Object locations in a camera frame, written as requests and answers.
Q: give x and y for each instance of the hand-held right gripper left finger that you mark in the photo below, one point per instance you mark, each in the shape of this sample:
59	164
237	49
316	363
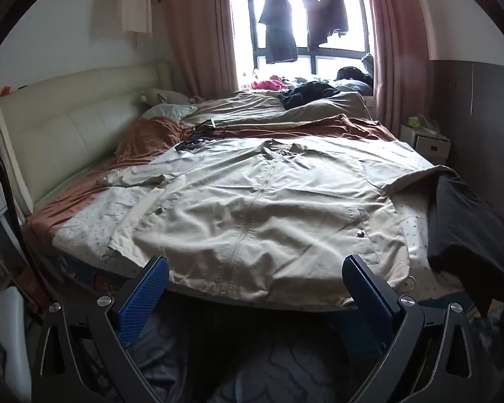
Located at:
145	298

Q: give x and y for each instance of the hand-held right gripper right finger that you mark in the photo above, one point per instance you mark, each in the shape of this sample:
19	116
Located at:
367	298

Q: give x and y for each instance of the beige jacket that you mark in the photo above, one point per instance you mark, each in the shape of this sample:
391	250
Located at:
252	218

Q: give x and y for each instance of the spotted white bed sheet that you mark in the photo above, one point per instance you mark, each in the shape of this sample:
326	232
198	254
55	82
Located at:
92	222

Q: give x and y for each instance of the black garment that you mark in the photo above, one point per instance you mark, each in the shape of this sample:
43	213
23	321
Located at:
466	235

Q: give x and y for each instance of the white plastic object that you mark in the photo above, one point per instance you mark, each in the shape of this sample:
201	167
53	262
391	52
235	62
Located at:
8	344

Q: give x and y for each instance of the brown blanket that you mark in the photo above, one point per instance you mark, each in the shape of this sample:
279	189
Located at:
151	142

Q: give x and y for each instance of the white bedside cabinet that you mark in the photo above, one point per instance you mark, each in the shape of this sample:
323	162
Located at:
428	147

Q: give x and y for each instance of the cream padded headboard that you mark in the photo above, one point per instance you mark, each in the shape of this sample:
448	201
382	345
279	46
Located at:
67	134

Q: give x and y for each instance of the small green object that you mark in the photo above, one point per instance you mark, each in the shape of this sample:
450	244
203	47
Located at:
414	122

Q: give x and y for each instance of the pale pillow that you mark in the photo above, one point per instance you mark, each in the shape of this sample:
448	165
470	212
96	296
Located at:
168	111

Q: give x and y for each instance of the grey plush toy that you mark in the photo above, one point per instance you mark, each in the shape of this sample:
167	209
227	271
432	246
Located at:
159	95

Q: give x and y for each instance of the beige duvet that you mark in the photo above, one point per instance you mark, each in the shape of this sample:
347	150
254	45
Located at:
243	109

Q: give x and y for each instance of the crumpled black cloth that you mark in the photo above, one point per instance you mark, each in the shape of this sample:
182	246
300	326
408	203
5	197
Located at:
306	92

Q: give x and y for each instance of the pink cloth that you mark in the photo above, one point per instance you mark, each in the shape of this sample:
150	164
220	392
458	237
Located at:
264	84

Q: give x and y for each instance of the dark framed window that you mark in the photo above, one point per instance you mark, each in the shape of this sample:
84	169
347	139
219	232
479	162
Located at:
311	56

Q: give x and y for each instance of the pink curtain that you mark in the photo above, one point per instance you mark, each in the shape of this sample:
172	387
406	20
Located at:
397	50
201	29

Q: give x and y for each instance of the short dark hanging garment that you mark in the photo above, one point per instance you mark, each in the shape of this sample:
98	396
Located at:
338	12

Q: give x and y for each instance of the cream cloth cover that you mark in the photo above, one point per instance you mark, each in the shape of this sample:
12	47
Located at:
134	4

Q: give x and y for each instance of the blue printed bed frame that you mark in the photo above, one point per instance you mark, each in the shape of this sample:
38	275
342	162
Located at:
88	277

